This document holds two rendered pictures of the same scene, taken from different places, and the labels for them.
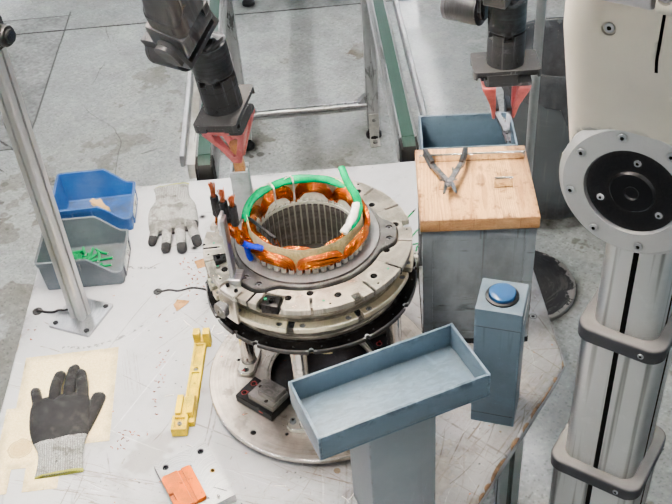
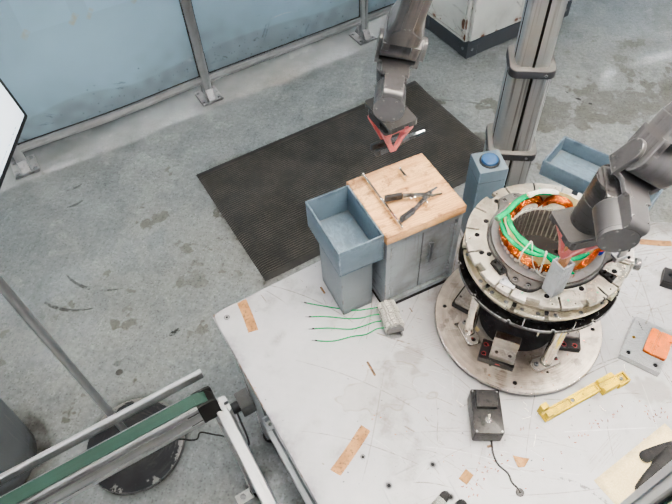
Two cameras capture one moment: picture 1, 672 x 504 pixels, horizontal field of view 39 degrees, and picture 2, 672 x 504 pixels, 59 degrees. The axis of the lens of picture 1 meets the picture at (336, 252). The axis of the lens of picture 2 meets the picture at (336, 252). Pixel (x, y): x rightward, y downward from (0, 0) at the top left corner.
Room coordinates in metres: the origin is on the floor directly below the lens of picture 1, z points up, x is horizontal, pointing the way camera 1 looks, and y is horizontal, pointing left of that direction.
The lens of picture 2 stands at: (1.85, 0.49, 2.05)
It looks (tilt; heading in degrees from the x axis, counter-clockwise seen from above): 52 degrees down; 242
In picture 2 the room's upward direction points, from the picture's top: 4 degrees counter-clockwise
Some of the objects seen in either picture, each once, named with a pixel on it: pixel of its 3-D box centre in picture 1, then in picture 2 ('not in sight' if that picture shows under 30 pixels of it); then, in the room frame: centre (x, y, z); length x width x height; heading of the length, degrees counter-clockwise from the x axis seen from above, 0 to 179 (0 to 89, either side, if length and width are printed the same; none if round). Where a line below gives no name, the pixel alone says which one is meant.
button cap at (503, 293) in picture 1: (502, 292); (490, 159); (1.03, -0.24, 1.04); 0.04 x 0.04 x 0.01
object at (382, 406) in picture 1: (391, 445); (586, 212); (0.86, -0.06, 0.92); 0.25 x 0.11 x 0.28; 110
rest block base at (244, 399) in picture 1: (263, 398); (567, 334); (1.07, 0.14, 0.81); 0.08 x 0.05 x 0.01; 49
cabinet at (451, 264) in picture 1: (471, 251); (402, 236); (1.28, -0.24, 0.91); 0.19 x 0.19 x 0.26; 86
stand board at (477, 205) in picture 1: (474, 187); (405, 196); (1.28, -0.24, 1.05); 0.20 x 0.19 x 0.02; 176
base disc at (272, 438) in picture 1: (321, 370); (516, 318); (1.13, 0.04, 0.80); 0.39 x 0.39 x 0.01
